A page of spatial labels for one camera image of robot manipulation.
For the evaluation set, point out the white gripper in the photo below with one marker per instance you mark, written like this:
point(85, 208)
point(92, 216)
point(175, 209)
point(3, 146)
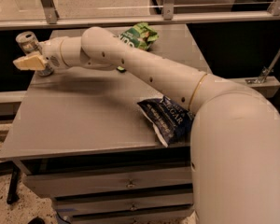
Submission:
point(51, 53)

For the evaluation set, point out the silver redbull can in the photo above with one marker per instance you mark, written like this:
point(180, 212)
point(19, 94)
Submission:
point(30, 45)

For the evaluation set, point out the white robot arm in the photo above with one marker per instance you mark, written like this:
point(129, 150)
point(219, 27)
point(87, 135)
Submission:
point(235, 135)

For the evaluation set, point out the grey drawer cabinet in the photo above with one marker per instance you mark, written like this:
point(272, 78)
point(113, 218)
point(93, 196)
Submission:
point(81, 140)

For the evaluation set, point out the green snack bag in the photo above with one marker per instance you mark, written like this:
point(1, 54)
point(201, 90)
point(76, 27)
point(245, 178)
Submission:
point(140, 36)

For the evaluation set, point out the black stand leg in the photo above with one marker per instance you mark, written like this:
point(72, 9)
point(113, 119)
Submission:
point(12, 195)

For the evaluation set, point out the blue potato chips bag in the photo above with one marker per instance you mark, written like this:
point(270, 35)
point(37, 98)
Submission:
point(171, 122)

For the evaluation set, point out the metal railing frame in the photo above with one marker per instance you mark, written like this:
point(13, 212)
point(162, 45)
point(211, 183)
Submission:
point(26, 14)

